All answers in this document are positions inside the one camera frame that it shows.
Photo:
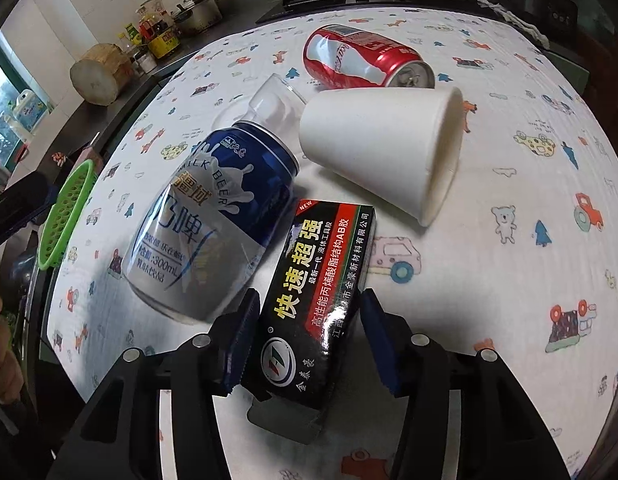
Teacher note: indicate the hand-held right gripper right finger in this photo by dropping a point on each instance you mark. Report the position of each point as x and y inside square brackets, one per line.
[384, 345]

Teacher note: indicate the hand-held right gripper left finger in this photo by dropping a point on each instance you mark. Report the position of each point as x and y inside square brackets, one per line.
[239, 345]

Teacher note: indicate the green plastic basket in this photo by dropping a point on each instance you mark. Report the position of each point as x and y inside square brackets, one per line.
[64, 210]

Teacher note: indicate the black cardboard box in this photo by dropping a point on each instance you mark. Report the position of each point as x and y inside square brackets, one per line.
[314, 270]

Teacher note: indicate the blue and white can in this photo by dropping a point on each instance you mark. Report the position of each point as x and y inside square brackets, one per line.
[204, 220]

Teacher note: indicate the white paper cup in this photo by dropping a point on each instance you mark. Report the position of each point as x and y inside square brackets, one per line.
[374, 150]

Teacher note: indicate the clear plastic cup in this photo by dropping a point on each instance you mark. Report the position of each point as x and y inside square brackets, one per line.
[276, 102]

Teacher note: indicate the red soda can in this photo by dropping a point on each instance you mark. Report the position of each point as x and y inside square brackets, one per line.
[359, 57]

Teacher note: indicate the small red windowsill item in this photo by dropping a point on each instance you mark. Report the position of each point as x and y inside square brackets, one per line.
[21, 152]

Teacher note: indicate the small toy figure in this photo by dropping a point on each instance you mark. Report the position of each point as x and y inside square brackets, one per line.
[59, 157]

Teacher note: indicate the white detergent jug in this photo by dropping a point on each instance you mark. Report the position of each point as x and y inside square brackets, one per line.
[31, 107]

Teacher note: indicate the round wooden chopping block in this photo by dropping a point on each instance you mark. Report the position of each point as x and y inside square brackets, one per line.
[99, 75]

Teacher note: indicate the printed white cloth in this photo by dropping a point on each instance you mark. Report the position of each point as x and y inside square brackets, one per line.
[514, 210]

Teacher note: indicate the small white jar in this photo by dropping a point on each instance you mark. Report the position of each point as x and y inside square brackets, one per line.
[145, 63]

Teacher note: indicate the yellow jar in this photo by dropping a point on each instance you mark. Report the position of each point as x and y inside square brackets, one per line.
[164, 44]

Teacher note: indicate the white seasoning bag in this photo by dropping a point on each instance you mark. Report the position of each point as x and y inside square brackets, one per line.
[151, 7]

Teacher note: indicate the steel pressure cooker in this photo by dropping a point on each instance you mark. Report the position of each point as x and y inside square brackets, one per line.
[199, 12]

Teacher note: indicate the white rag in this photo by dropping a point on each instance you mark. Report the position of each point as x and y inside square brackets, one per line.
[514, 17]

